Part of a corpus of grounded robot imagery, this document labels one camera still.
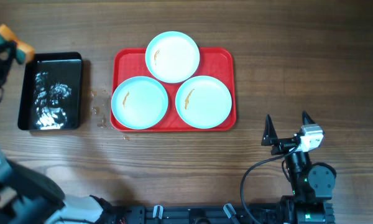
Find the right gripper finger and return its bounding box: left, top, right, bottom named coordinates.
left=261, top=114, right=279, bottom=146
left=302, top=111, right=315, bottom=125

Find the green orange sponge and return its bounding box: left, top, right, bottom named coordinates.
left=0, top=24, right=35, bottom=64

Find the white plate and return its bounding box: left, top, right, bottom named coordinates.
left=145, top=31, right=200, bottom=83
left=175, top=75, right=233, bottom=129
left=111, top=76, right=168, bottom=130

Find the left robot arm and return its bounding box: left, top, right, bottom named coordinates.
left=0, top=52, right=116, bottom=223

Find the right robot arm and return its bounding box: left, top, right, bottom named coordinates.
left=261, top=111, right=336, bottom=223

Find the red plastic tray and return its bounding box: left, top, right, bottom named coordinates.
left=112, top=47, right=237, bottom=133

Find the black rectangular water basin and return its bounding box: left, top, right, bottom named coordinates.
left=17, top=52, right=83, bottom=131

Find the white plate top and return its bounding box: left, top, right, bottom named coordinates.
left=145, top=31, right=200, bottom=83

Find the black right cable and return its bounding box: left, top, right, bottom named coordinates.
left=239, top=143, right=301, bottom=224

